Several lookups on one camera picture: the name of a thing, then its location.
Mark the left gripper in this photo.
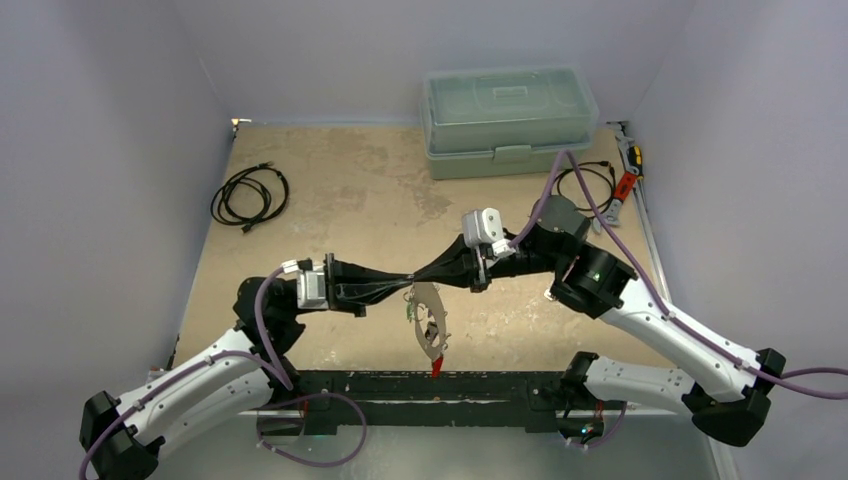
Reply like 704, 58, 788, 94
287, 252, 415, 317

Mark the key with green tag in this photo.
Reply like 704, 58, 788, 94
406, 301, 418, 322

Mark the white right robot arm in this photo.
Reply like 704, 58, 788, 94
325, 196, 786, 447

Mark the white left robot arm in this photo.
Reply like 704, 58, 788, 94
77, 255, 415, 479

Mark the green plastic toolbox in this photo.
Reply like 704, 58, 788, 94
419, 65, 600, 180

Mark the yellow black tool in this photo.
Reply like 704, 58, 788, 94
612, 124, 644, 180

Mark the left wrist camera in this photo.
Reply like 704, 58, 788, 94
280, 258, 329, 310

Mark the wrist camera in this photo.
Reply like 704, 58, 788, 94
280, 258, 329, 310
461, 208, 516, 258

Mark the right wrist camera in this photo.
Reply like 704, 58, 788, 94
461, 208, 516, 258

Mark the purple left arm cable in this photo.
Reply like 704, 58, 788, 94
78, 264, 369, 480

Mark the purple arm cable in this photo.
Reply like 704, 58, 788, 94
78, 264, 369, 480
508, 150, 848, 452

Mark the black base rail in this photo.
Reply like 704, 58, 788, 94
265, 370, 624, 438

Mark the black coiled cable left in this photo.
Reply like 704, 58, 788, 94
210, 162, 291, 234

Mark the black coiled cable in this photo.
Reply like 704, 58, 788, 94
210, 162, 291, 234
548, 160, 619, 222

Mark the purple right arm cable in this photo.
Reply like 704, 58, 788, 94
508, 150, 848, 452

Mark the black coiled cable right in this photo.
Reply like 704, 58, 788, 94
548, 160, 619, 222

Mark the red handled adjustable wrench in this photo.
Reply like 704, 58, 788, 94
601, 171, 640, 227

